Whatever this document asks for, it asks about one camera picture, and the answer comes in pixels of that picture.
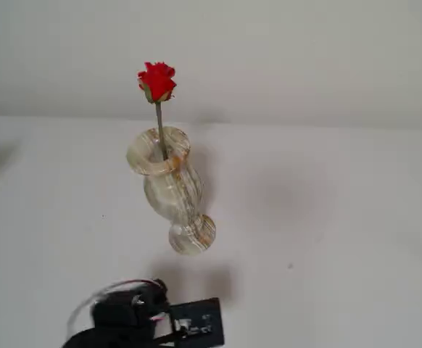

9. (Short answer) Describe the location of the marbled onyx stone vase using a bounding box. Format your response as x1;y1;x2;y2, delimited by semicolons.
125;125;218;256

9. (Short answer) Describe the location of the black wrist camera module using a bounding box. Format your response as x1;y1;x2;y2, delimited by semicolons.
167;297;226;348

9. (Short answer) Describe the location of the red white black servo cable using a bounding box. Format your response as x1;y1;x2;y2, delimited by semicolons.
122;278;170;323

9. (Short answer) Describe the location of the red rose with green stem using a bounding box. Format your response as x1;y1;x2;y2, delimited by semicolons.
136;61;178;161

